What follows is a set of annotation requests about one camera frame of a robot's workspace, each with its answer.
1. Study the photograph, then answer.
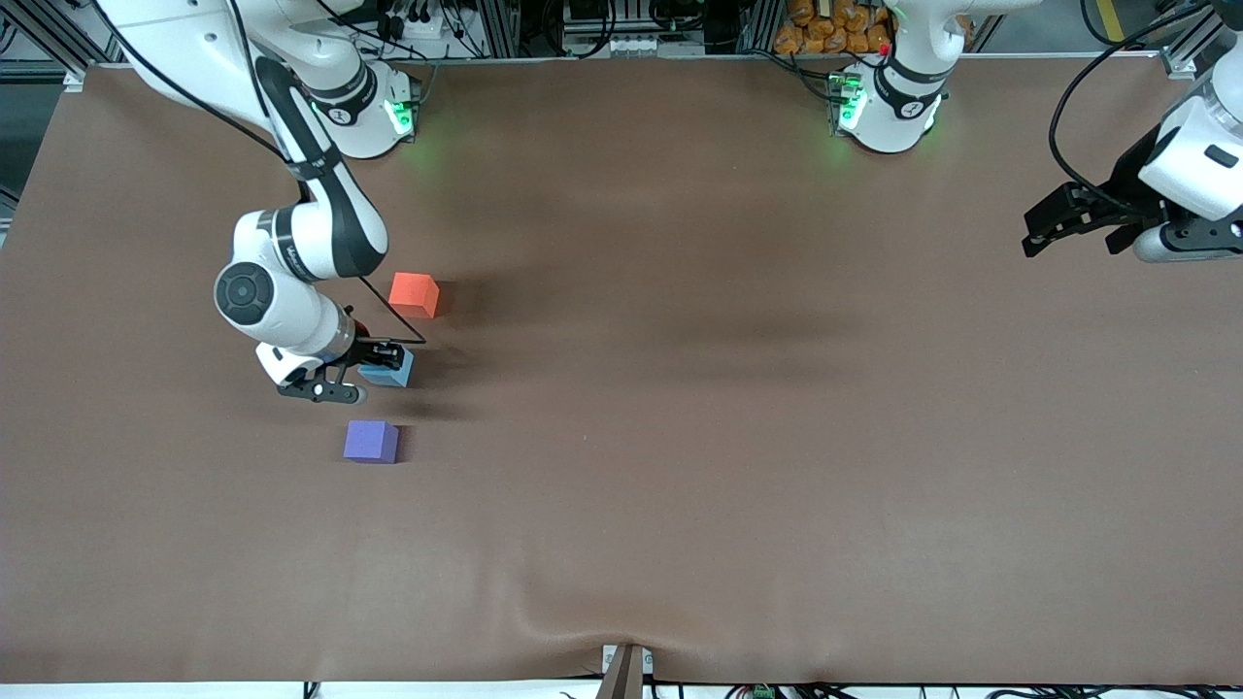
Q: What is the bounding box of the purple foam block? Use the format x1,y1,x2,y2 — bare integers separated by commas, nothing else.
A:
343,419,401,465

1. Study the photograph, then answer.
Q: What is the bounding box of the brown table mat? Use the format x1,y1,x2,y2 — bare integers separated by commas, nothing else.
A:
0,53,1243,686

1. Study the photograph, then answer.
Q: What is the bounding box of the orange foam block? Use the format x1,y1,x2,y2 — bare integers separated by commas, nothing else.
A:
388,272,441,320

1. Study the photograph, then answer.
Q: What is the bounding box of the orange snack bags pile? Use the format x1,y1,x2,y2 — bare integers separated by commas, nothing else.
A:
773,0,896,56

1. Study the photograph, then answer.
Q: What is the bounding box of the blue foam block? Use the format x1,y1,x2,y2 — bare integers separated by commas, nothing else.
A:
356,347,417,389

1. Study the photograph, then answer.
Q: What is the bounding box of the white power strip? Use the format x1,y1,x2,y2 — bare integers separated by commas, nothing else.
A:
602,34,707,58

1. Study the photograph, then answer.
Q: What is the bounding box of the aluminium frame post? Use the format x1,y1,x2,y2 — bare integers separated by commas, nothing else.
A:
1141,0,1243,81

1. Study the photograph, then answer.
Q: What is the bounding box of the metal table clamp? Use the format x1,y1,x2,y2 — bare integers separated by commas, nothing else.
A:
599,642,655,699

